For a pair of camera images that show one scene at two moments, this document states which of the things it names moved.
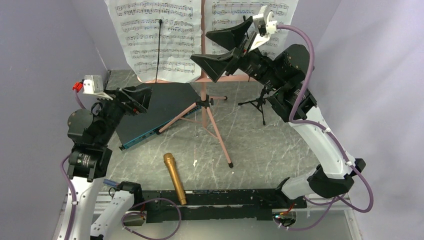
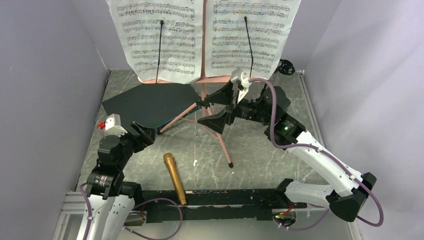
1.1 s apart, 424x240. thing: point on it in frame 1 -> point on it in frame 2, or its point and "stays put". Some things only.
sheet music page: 137,21 stays put
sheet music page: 220,15 stays put
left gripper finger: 137,101 -> 146,135
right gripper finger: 234,37 -> 224,95
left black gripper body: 111,113 -> 130,144
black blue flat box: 166,101 stays put
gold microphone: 169,159 stays put
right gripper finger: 217,67 -> 216,122
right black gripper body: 256,63 -> 248,109
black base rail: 161,206 stays put
